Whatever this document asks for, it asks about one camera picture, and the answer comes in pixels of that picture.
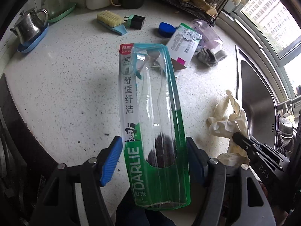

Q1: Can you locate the green tray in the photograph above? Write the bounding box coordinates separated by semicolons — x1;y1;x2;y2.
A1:
47;2;77;23

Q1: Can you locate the black teal plug adapter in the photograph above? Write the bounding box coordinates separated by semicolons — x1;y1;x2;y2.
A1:
124;14;146;30

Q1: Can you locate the steel bowl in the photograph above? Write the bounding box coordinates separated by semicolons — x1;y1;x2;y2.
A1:
277;116;294;138

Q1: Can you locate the steel teapot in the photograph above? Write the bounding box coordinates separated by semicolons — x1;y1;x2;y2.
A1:
10;8;49;44

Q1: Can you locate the yellow bristle scrub brush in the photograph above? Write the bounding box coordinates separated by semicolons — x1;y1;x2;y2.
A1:
97;11;128;36

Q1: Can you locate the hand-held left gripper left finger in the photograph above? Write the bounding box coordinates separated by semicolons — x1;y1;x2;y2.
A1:
29;135;124;226

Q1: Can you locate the green clear toothbrush package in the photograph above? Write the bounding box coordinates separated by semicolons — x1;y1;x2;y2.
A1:
118;43;191;211

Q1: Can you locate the steel gooseneck faucet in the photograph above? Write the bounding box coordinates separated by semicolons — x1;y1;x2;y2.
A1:
276;96;301;113

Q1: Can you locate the white green medicine box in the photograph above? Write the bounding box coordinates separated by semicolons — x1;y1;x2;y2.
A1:
166;23;203;72

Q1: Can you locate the crumpled grey cloth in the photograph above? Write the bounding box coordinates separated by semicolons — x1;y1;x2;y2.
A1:
196;47;219;67

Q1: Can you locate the window frame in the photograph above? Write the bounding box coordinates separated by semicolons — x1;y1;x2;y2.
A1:
232;0;301;95

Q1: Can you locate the blue round lid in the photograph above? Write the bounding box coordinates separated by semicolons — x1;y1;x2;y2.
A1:
158;22;177;38

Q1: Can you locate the stainless steel sink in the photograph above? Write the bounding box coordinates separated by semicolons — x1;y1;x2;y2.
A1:
235;45;286;151

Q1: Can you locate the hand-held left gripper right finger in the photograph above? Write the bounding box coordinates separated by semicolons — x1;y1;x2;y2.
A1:
186;137;274;226

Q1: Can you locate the white rubber glove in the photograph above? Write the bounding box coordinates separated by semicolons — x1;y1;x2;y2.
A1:
206;89;251;167

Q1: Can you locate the blue tray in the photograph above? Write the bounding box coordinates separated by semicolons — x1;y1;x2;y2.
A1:
17;23;50;53

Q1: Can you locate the dark scouring pad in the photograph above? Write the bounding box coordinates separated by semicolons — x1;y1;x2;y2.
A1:
275;129;286;156

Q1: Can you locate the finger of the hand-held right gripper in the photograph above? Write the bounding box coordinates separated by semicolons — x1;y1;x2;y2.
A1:
232;132;287;163
246;147;286;172

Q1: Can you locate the clear plastic bottle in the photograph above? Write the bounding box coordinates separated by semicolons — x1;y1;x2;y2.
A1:
190;19;228;62

